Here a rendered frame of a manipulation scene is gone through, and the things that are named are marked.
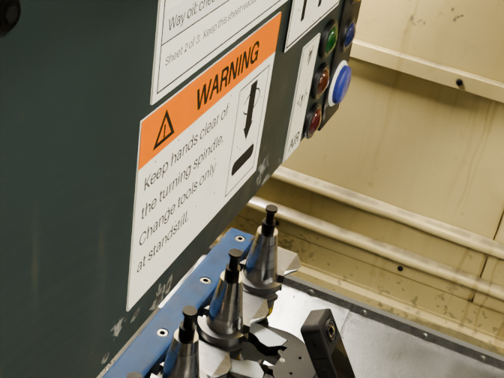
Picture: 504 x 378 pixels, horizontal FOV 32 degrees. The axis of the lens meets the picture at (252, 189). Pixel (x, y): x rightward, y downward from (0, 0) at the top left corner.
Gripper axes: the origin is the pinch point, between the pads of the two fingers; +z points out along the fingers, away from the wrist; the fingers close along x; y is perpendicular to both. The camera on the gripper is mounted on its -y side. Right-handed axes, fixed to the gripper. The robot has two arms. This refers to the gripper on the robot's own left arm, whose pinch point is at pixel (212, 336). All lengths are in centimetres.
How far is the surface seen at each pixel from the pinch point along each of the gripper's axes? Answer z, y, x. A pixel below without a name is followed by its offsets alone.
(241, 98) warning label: -11, -51, -35
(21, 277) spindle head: -11, -51, -54
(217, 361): -3.0, -1.9, -5.5
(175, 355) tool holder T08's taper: -0.7, -7.5, -12.7
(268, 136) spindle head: -11, -46, -29
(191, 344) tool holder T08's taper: -2.1, -9.3, -12.0
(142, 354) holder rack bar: 4.3, -2.8, -9.9
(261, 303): -3.3, -2.0, 6.6
